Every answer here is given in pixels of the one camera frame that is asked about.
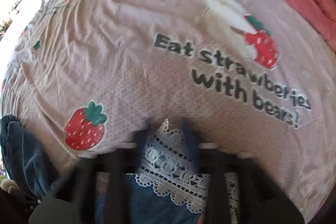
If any blue denim pants lace trim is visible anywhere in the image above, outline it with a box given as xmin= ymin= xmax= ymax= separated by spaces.
xmin=0 ymin=114 xmax=241 ymax=224

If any pink strawberry print bedsheet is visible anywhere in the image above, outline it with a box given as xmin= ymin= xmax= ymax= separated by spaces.
xmin=1 ymin=0 xmax=335 ymax=221

